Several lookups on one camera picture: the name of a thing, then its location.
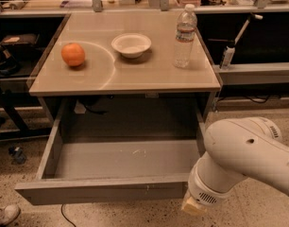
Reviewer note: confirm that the orange fruit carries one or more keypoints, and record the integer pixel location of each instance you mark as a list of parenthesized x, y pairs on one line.
[(73, 54)]

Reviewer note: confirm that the white bowl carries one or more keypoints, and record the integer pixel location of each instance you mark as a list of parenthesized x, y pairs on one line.
[(131, 45)]

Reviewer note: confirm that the white shoe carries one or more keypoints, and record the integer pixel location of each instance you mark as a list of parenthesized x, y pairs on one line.
[(8, 214)]

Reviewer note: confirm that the clear plastic water bottle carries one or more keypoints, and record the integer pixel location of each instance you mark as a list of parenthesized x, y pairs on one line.
[(185, 35)]

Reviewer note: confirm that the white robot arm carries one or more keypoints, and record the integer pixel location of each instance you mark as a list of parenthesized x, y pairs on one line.
[(236, 149)]

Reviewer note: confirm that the black chair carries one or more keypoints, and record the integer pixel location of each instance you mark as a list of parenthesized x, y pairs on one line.
[(23, 130)]

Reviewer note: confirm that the small blue floor object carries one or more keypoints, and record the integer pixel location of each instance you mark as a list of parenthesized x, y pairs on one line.
[(17, 155)]

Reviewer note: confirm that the grey drawer cabinet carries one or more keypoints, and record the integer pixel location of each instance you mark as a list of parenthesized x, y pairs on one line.
[(106, 72)]

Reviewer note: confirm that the white tube with black cap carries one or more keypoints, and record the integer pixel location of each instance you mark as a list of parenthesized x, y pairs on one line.
[(230, 48)]

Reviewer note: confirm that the grey top drawer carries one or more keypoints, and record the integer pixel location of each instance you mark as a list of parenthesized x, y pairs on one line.
[(144, 154)]

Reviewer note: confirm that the yellow foam-padded gripper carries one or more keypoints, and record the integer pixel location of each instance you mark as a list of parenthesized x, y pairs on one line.
[(201, 190)]

